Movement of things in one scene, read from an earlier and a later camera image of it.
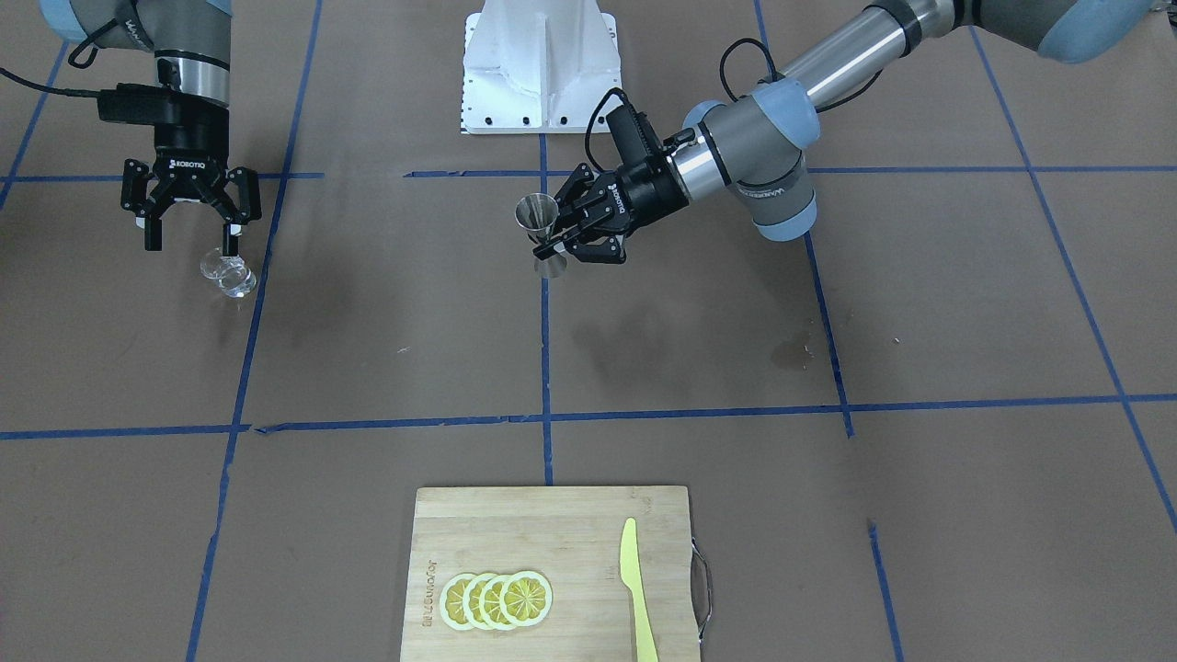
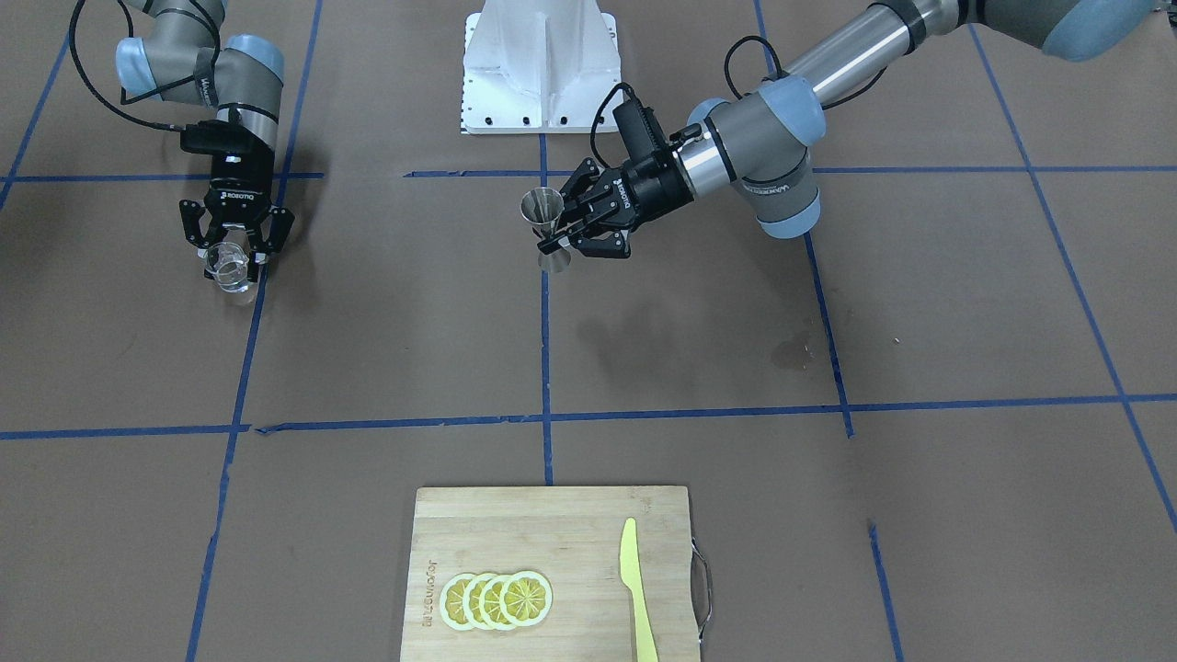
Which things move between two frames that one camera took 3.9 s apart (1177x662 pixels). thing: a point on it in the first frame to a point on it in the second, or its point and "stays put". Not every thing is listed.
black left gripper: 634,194 stays put
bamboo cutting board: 573,537 stays put
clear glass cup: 234,278 stays put
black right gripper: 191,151 to 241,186
